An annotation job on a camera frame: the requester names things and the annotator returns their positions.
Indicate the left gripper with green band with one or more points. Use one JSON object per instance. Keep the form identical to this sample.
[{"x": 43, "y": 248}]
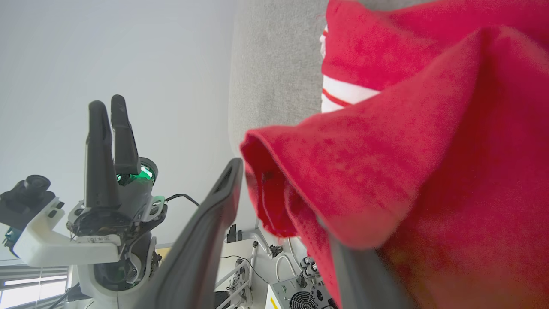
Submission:
[{"x": 128, "y": 214}]

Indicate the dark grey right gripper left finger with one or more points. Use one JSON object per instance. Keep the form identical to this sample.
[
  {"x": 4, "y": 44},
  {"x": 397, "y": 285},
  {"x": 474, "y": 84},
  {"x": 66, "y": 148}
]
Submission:
[{"x": 193, "y": 249}]

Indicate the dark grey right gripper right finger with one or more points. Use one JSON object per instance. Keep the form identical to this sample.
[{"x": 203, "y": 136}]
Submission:
[{"x": 364, "y": 279}]

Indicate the red garment with white stripes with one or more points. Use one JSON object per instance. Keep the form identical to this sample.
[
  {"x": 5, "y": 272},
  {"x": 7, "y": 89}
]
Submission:
[{"x": 429, "y": 150}]

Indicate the grey electronics box with fan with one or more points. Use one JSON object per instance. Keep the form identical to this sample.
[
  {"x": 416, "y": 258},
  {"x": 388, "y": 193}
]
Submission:
[{"x": 296, "y": 296}]

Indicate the window blind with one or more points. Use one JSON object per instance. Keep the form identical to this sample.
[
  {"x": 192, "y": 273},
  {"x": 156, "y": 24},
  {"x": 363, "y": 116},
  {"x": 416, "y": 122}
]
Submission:
[{"x": 30, "y": 292}]

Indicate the white metal stand frame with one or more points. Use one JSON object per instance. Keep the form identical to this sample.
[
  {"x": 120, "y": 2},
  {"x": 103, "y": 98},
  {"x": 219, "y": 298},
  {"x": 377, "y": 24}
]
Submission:
[{"x": 246, "y": 240}]

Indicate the black wrist camera on white bracket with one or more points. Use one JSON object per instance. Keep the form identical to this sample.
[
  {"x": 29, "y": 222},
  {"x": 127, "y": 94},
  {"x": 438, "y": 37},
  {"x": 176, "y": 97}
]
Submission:
[{"x": 43, "y": 244}]

